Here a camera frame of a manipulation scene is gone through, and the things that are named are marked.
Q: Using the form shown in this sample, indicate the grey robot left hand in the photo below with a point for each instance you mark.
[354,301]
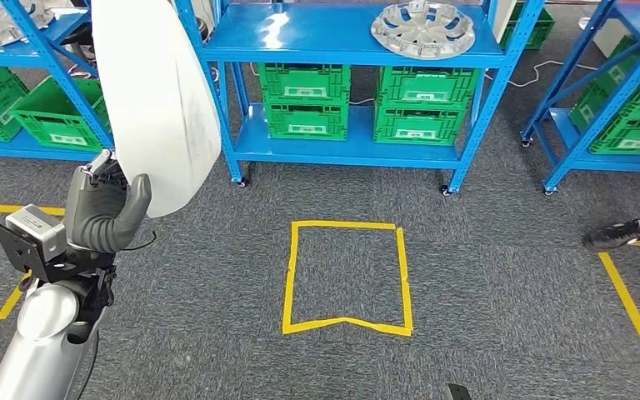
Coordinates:
[99,210]

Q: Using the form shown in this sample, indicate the white curved plastic car part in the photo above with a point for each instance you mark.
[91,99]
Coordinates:
[154,110]

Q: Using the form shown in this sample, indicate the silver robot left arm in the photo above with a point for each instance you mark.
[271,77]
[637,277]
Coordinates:
[38,342]

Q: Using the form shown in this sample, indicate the blue metal shelf rack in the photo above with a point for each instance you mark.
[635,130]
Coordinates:
[353,33]
[563,138]
[22,150]

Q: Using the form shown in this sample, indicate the black robot plate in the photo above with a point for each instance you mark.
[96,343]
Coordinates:
[459,393]

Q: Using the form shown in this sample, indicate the small clear plastic object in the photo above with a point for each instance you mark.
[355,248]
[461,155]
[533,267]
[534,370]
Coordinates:
[584,22]

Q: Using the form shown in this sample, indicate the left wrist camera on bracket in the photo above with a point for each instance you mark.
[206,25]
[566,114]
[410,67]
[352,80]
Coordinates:
[33,223]

